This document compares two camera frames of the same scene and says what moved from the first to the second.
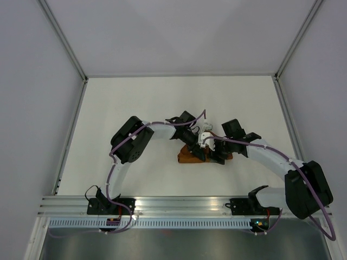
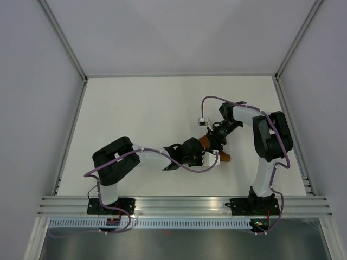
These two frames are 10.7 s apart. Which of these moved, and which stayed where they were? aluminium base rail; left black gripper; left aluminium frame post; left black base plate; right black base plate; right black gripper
Moved: right black gripper; left black gripper
Stayed: left black base plate; right black base plate; left aluminium frame post; aluminium base rail
